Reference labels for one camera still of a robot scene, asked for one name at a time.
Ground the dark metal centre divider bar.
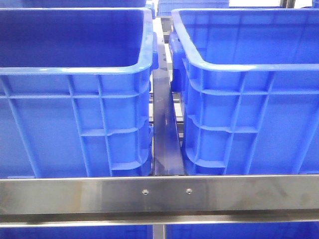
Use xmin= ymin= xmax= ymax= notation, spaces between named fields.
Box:
xmin=152 ymin=42 xmax=185 ymax=176

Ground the left blue plastic bin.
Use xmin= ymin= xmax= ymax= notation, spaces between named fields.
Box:
xmin=0 ymin=8 xmax=158 ymax=179

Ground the blue plastic bin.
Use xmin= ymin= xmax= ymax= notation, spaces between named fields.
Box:
xmin=169 ymin=8 xmax=319 ymax=175
xmin=0 ymin=8 xmax=158 ymax=179

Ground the right blue plastic bin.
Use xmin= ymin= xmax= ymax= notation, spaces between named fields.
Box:
xmin=169 ymin=8 xmax=319 ymax=175

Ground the far right blue bin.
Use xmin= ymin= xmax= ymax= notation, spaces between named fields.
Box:
xmin=158 ymin=0 xmax=230 ymax=16

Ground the lower left blue bin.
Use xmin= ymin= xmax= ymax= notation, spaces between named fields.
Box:
xmin=0 ymin=226 xmax=153 ymax=239

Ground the far left blue bin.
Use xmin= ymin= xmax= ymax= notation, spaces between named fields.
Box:
xmin=5 ymin=0 xmax=154 ymax=8

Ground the lower right blue bin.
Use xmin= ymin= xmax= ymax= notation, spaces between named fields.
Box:
xmin=166 ymin=222 xmax=319 ymax=239

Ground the stainless steel front rail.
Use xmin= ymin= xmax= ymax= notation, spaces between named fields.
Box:
xmin=0 ymin=175 xmax=319 ymax=227

